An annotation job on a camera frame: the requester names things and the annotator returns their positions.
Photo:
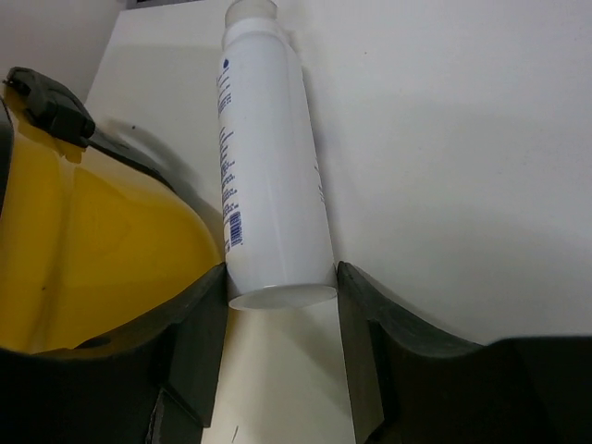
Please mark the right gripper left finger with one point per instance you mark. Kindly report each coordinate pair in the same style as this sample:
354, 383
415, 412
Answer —
151, 380

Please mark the yellow hard-shell suitcase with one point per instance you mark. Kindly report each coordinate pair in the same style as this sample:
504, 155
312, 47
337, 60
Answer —
92, 234

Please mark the white spray bottle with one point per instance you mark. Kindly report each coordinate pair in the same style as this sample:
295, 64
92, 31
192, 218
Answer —
277, 244

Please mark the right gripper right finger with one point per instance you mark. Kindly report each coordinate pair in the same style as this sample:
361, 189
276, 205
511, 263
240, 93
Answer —
412, 382

